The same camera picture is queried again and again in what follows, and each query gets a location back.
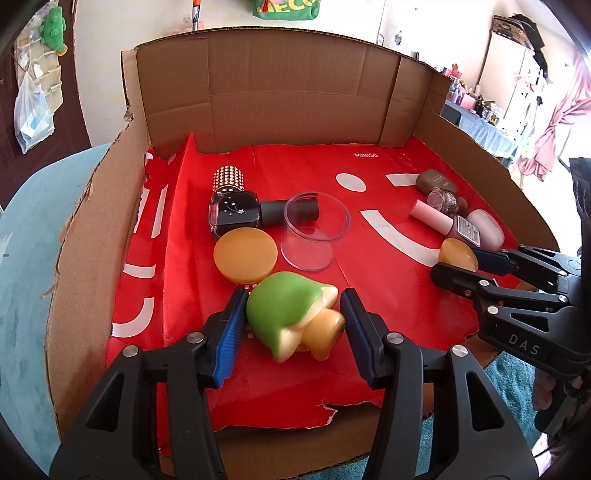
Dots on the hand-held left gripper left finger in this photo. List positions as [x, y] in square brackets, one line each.
[231, 332]

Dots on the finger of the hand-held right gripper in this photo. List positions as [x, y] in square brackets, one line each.
[455, 277]
[489, 261]

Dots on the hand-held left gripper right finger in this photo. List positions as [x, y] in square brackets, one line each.
[358, 337]

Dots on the amber round disc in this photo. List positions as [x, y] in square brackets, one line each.
[244, 254]
[457, 254]

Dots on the lavender pink rounded case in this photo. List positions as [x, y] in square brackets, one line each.
[491, 226]

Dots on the purple labelled glass bottle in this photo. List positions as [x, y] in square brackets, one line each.
[467, 230]

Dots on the green yellow toy figure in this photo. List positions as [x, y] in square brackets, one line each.
[281, 309]

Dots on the small pink tube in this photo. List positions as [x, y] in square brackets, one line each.
[431, 217]

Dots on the glitter jar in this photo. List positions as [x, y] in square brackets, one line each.
[443, 199]

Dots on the brown eyeshadow case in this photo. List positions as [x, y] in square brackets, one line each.
[434, 180]

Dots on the clear plastic cup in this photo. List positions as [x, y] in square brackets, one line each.
[314, 249]

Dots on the black nail polish bottle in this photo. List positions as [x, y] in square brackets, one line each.
[235, 214]

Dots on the brown cardboard box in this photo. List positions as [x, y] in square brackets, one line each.
[286, 92]

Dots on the person's right hand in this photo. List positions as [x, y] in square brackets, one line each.
[544, 392]

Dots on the red paper bag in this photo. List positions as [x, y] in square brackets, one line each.
[392, 300]

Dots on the desk with blue cloth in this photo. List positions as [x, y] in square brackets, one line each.
[489, 134]

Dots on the pink hanging garment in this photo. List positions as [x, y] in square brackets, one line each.
[556, 124]

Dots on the row of cosmetics bottles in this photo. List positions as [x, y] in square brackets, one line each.
[475, 101]

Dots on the white cabinet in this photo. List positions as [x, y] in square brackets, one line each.
[512, 78]

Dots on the leopard print bag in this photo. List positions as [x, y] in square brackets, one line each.
[515, 30]

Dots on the dark brown door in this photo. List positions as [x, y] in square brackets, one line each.
[7, 161]

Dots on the translucent plastic bag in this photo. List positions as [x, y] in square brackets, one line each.
[32, 120]

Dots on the green tote bag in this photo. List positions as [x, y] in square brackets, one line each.
[286, 8]

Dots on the clear hanging pocket organizer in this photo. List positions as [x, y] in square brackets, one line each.
[44, 74]

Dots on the orange capped tube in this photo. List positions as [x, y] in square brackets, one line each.
[196, 14]

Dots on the green plush toy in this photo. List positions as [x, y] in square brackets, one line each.
[53, 27]

